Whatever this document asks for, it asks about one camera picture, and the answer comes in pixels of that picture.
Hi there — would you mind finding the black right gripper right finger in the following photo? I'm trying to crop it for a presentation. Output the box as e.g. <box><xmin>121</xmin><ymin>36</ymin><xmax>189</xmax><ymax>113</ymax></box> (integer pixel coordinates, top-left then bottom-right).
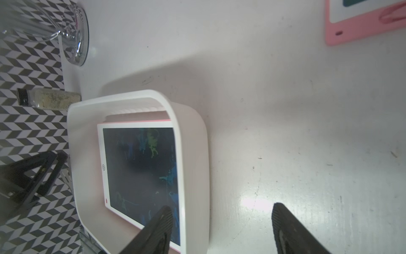
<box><xmin>272</xmin><ymin>203</ymin><xmax>329</xmax><ymax>254</ymax></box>

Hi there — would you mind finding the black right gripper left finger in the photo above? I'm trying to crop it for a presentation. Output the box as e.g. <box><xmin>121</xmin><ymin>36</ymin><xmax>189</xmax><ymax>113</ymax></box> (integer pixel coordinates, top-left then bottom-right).
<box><xmin>120</xmin><ymin>206</ymin><xmax>173</xmax><ymax>254</ymax></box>

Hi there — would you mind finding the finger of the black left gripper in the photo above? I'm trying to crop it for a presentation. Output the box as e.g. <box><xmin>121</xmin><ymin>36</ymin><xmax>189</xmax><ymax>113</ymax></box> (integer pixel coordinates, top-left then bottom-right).
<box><xmin>1</xmin><ymin>151</ymin><xmax>68</xmax><ymax>216</ymax></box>

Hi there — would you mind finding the white plastic storage box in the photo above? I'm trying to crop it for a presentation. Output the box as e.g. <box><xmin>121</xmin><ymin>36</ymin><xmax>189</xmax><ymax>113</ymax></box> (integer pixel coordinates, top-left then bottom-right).
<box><xmin>67</xmin><ymin>90</ymin><xmax>210</xmax><ymax>254</ymax></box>

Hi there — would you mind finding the pink writing tablet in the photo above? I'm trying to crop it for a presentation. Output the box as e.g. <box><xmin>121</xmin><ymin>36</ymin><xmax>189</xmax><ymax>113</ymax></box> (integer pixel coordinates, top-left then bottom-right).
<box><xmin>97</xmin><ymin>120</ymin><xmax>181</xmax><ymax>251</ymax></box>
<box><xmin>325</xmin><ymin>0</ymin><xmax>406</xmax><ymax>46</ymax></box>

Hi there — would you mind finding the glass spice jar black lid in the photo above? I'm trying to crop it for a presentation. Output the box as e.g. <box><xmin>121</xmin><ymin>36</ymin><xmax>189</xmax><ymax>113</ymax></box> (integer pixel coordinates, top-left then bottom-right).
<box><xmin>16</xmin><ymin>88</ymin><xmax>81</xmax><ymax>111</ymax></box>

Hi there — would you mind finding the chrome wire jewelry stand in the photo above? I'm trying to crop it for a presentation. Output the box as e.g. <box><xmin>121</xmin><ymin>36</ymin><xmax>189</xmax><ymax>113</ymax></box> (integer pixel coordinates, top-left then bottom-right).
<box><xmin>1</xmin><ymin>1</ymin><xmax>89</xmax><ymax>66</ymax></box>

